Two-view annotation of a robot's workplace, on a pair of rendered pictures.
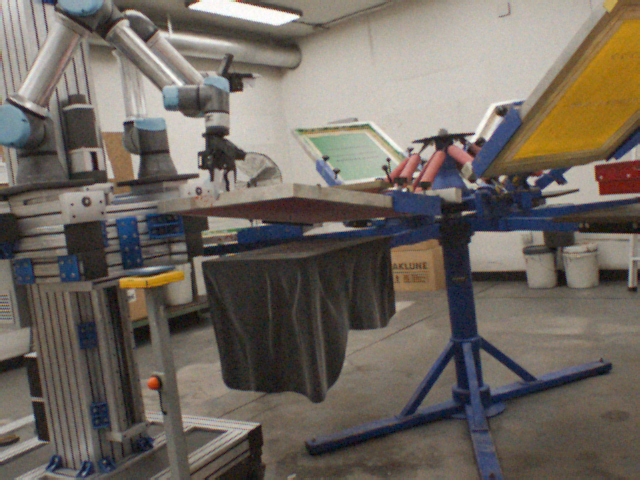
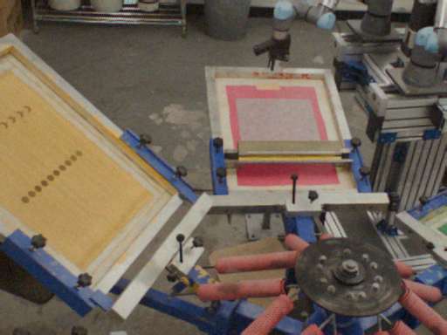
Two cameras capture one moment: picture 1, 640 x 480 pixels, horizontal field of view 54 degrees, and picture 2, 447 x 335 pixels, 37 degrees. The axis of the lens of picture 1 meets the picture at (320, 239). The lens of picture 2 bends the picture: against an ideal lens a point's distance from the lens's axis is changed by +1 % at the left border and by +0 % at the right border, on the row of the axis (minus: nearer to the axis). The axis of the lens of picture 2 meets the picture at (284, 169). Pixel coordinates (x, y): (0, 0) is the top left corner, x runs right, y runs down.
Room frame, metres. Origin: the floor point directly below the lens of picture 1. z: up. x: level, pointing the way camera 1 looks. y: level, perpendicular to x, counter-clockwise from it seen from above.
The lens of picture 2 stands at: (3.54, -1.81, 2.61)
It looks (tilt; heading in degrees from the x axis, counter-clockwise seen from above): 37 degrees down; 127
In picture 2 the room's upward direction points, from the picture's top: 8 degrees clockwise
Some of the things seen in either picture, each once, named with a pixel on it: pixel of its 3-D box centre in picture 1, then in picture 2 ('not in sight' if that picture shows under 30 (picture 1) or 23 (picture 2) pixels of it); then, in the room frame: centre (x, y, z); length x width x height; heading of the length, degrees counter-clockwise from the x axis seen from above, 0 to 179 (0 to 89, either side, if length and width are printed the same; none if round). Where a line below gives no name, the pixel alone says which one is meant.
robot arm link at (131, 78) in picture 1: (132, 86); not in sight; (2.52, 0.66, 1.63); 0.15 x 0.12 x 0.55; 34
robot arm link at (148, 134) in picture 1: (151, 134); (429, 44); (2.42, 0.59, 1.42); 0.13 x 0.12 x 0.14; 34
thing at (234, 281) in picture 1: (259, 327); not in sight; (1.89, 0.22, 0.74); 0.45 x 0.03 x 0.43; 51
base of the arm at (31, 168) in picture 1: (40, 168); (376, 19); (1.99, 0.85, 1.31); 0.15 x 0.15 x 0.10
